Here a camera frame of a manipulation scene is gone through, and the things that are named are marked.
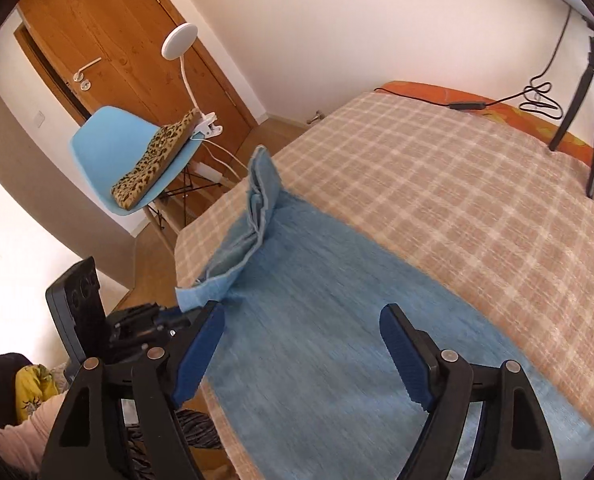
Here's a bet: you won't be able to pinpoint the leopard print cushion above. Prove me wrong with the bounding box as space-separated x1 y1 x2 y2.
111 108 201 211

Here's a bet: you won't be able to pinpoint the light blue denim pants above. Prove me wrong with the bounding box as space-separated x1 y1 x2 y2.
174 145 594 480

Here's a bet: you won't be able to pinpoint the person's zebra print clothing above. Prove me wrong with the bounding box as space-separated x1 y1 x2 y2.
122 407 223 480

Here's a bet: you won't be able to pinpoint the metal door handle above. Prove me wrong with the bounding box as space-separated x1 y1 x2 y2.
72 56 102 92

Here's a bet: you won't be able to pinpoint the white clip lamp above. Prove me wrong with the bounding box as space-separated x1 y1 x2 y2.
160 22 225 139

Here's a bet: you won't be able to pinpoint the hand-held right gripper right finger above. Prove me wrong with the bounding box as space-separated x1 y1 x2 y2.
379 303 561 480

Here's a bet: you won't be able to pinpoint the black power cable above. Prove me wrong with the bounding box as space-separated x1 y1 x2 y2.
374 7 574 122

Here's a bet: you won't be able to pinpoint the beige checked blanket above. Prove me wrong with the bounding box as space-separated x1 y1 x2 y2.
175 91 594 480

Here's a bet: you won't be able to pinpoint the white lamp cable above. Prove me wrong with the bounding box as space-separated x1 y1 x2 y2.
192 132 244 187

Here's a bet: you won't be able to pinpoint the wooden door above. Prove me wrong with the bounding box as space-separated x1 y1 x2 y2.
14 0 259 127

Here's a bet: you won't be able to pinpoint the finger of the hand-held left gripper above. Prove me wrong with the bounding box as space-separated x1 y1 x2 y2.
158 307 200 334

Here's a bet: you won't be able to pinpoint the light blue chair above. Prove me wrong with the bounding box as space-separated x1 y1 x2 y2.
68 105 228 242

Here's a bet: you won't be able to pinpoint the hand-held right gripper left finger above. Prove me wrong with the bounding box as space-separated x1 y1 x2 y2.
40 300 226 480

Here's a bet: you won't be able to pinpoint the white power strip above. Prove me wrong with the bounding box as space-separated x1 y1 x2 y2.
191 161 229 184

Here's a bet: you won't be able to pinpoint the yellow floral cloth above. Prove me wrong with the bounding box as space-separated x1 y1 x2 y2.
14 364 61 424

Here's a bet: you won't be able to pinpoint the person's left forearm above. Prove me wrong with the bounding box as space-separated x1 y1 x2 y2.
0 394 69 480

